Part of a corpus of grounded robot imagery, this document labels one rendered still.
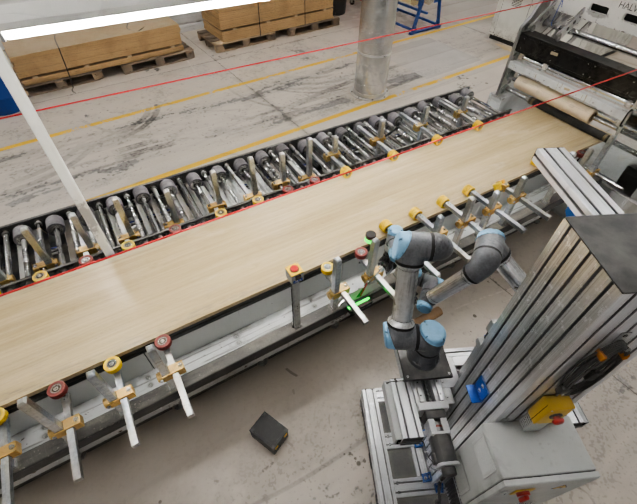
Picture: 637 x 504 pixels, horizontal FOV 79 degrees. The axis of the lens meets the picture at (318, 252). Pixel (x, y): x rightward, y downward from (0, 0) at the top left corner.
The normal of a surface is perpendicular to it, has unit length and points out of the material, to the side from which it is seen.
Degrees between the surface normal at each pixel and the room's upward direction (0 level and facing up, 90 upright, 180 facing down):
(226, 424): 0
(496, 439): 0
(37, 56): 90
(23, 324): 0
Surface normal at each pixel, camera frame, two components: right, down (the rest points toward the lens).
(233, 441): 0.01, -0.67
